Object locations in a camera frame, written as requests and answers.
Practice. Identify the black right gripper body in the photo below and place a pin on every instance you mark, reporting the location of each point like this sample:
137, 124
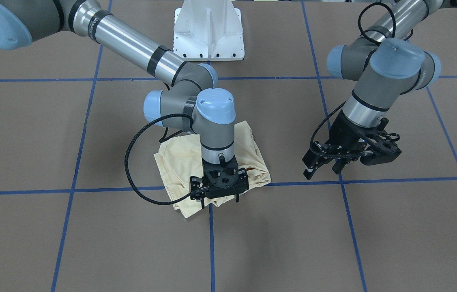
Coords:
194, 181

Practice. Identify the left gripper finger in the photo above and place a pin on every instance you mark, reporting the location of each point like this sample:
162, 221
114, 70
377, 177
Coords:
312, 161
340, 164

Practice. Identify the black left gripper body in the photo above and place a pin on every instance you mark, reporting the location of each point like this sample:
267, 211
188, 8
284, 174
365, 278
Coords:
345, 132

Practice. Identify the cream long-sleeve graphic shirt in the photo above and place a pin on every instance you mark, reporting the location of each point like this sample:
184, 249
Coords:
180, 158

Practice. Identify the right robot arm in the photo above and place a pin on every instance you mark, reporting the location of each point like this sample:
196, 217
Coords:
193, 103

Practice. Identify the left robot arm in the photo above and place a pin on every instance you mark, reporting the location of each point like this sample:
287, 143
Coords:
384, 65

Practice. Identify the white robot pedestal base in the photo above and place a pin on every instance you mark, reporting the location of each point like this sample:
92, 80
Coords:
208, 30

